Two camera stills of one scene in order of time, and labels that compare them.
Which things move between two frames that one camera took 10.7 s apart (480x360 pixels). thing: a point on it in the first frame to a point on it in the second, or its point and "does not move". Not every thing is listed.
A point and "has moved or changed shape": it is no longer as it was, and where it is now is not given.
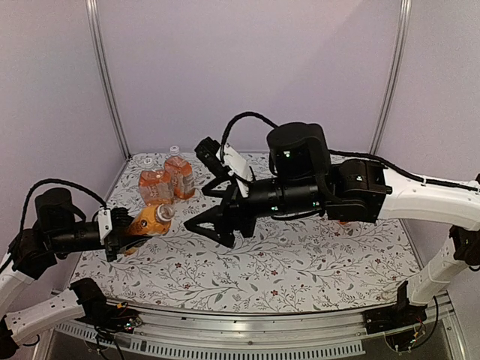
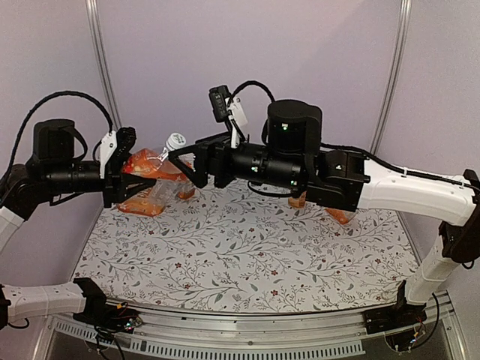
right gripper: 232,203 to 214,147
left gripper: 112,241 to 116,181
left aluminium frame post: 93,16 does not move
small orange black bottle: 148,223 has moved or changed shape
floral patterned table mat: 286,265 does not move
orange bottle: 155,185 has moved or changed shape
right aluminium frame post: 394,77 does not move
